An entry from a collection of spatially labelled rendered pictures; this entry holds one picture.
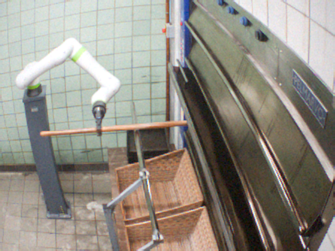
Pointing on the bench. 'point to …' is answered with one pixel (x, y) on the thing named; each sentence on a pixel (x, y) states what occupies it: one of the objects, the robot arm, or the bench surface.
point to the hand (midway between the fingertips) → (99, 129)
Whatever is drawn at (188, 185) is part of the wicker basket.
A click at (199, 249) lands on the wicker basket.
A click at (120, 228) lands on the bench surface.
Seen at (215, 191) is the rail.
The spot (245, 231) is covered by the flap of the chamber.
